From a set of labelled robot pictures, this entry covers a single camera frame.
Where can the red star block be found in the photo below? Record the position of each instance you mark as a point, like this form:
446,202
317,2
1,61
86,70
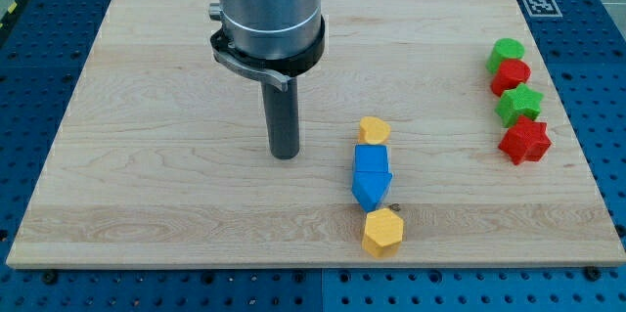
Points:
527,140

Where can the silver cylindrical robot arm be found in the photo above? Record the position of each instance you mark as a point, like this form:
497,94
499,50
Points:
272,42

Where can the light wooden board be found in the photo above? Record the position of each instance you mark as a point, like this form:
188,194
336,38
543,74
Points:
162,160

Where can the blue pentagon arrow block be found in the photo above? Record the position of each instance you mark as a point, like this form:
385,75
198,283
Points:
370,188

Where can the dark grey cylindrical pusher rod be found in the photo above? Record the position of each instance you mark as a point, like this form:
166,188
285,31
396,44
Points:
281,111

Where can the white fiducial marker tag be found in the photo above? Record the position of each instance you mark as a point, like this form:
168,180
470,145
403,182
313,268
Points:
542,8

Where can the red cylinder block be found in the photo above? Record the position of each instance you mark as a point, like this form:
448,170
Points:
509,74

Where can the black clamp ring with lever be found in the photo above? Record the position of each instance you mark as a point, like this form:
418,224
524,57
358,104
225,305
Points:
277,73

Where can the green cylinder block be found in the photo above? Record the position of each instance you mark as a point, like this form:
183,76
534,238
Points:
504,49

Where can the blue cube block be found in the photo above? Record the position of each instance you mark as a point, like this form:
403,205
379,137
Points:
370,158

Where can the green star block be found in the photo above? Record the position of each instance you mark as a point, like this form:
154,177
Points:
522,100

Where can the yellow heart block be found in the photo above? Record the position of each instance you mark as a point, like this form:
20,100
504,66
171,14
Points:
373,131

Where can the yellow hexagon block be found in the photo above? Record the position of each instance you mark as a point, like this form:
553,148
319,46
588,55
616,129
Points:
383,233

